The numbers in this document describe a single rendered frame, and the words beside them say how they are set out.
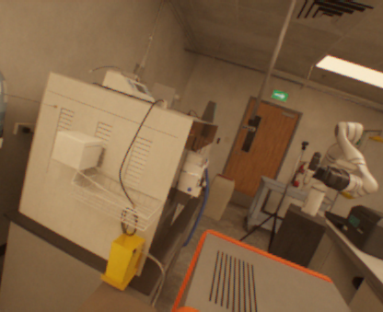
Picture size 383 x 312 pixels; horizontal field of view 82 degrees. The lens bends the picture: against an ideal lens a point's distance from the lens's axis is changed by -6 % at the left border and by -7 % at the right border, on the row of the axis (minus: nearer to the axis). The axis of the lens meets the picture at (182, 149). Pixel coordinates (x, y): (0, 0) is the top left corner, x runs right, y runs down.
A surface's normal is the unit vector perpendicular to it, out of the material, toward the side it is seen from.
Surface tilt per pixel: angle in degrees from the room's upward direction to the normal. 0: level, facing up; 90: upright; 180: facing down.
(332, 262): 90
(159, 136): 90
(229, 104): 90
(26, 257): 90
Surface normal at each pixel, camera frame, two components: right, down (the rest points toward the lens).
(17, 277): -0.23, 0.08
